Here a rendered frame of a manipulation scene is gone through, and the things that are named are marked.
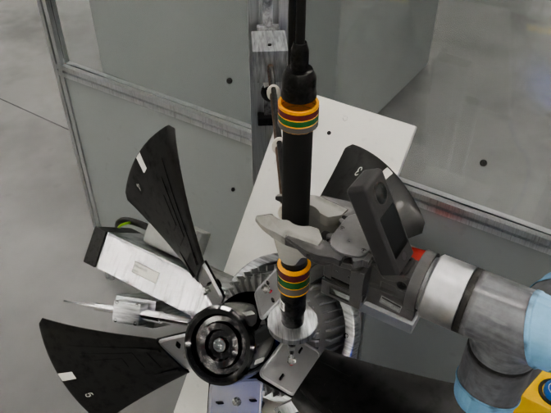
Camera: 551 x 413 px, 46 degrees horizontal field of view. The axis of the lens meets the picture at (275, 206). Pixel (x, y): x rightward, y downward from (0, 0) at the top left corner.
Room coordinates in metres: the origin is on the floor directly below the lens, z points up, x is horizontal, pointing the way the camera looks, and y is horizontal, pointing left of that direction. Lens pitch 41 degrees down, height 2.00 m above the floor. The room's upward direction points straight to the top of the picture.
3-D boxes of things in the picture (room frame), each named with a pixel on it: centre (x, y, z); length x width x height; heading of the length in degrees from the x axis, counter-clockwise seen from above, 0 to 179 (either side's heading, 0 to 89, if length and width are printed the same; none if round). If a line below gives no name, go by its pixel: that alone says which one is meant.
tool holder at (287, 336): (0.59, -0.02, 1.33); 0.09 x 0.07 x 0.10; 3
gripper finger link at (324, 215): (0.60, -0.04, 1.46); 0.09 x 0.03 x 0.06; 48
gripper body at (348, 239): (0.52, -0.12, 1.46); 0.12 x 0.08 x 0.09; 58
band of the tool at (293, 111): (0.58, -0.02, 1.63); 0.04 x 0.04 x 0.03
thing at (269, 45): (1.20, 0.01, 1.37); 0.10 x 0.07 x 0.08; 3
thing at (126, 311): (0.77, 0.27, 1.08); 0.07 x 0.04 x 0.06; 69
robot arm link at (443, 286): (0.48, -0.19, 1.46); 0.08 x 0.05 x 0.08; 148
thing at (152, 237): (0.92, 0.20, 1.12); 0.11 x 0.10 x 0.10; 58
